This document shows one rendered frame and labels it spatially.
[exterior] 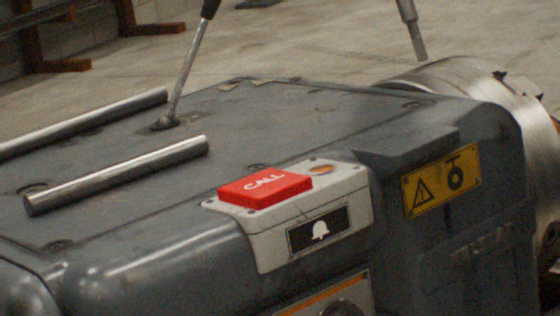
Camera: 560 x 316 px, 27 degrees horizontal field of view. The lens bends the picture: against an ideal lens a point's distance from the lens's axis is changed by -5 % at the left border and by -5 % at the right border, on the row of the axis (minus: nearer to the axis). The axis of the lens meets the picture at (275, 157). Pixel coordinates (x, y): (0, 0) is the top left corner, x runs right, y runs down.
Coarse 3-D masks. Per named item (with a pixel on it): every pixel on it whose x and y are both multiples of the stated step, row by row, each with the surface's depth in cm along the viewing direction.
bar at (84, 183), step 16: (176, 144) 116; (192, 144) 117; (128, 160) 113; (144, 160) 114; (160, 160) 115; (176, 160) 116; (80, 176) 111; (96, 176) 111; (112, 176) 112; (128, 176) 113; (32, 192) 108; (48, 192) 109; (64, 192) 109; (80, 192) 110; (96, 192) 112; (32, 208) 107; (48, 208) 109
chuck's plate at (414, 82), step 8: (384, 80) 144; (392, 80) 143; (400, 80) 142; (408, 80) 141; (416, 80) 141; (424, 80) 141; (432, 80) 141; (440, 80) 140; (384, 88) 144; (392, 88) 144; (400, 88) 142; (408, 88) 141; (416, 88) 140; (424, 88) 139; (432, 88) 139; (440, 88) 139; (448, 88) 139; (456, 88) 139; (456, 96) 138; (464, 96) 138
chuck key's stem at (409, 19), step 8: (400, 0) 147; (408, 0) 147; (400, 8) 148; (408, 8) 147; (408, 16) 148; (416, 16) 148; (408, 24) 148; (416, 24) 148; (416, 32) 148; (416, 40) 148; (416, 48) 148; (424, 48) 148; (416, 56) 148; (424, 56) 148
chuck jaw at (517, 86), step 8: (504, 80) 143; (512, 80) 144; (520, 80) 146; (528, 80) 147; (512, 88) 142; (520, 88) 143; (528, 88) 145; (536, 88) 146; (520, 96) 141; (536, 96) 145
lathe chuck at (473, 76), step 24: (408, 72) 145; (432, 72) 143; (456, 72) 143; (480, 72) 143; (504, 72) 144; (480, 96) 138; (504, 96) 140; (528, 96) 141; (528, 120) 138; (528, 144) 137; (552, 144) 139; (528, 168) 136; (552, 168) 138; (552, 192) 138; (552, 216) 139; (552, 264) 146
